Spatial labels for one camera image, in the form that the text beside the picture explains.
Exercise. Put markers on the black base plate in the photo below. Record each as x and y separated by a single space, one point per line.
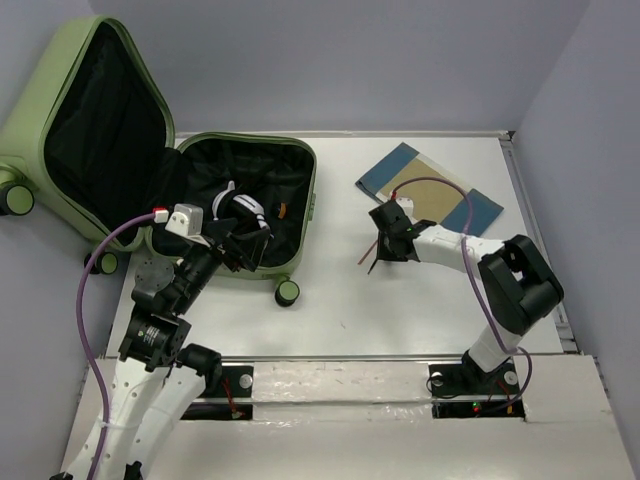
475 395
229 400

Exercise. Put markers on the red pencil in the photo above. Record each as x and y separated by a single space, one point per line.
368 252

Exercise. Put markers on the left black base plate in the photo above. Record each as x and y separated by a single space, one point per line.
229 400

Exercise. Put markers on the blue and tan cloth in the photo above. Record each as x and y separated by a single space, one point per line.
437 194

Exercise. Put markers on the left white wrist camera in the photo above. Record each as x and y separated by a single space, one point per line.
185 220

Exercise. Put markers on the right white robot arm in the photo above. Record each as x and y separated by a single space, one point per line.
511 279

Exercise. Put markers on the green hard-shell suitcase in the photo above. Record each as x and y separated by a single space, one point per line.
92 138

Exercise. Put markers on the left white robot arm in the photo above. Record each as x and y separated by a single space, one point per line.
158 375

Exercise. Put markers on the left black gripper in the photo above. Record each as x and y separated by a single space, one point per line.
256 242

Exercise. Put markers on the white black headphones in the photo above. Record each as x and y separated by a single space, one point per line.
231 203

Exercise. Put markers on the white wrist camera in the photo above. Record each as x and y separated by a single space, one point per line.
406 204
185 220

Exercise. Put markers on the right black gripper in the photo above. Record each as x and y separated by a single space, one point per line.
385 253

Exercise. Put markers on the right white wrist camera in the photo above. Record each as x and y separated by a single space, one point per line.
406 204

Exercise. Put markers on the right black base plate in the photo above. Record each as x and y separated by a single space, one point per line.
475 395

